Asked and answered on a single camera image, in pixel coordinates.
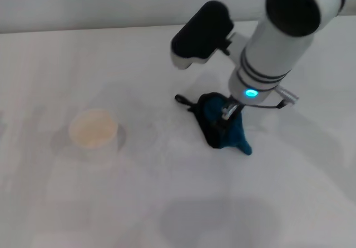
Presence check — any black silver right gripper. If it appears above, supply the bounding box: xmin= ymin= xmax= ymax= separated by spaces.
xmin=215 ymin=98 xmax=246 ymax=130

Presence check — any blue rag with black trim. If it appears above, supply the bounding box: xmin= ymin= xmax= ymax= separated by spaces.
xmin=175 ymin=92 xmax=254 ymax=157

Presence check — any white paper cup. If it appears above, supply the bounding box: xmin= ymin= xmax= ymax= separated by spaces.
xmin=68 ymin=108 xmax=118 ymax=160

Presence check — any thin black cable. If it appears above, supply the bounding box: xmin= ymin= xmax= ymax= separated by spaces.
xmin=249 ymin=100 xmax=288 ymax=111

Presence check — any silver cable connector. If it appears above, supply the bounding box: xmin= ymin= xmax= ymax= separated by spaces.
xmin=276 ymin=86 xmax=300 ymax=102

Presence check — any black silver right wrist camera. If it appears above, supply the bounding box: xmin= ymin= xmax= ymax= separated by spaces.
xmin=170 ymin=0 xmax=235 ymax=71

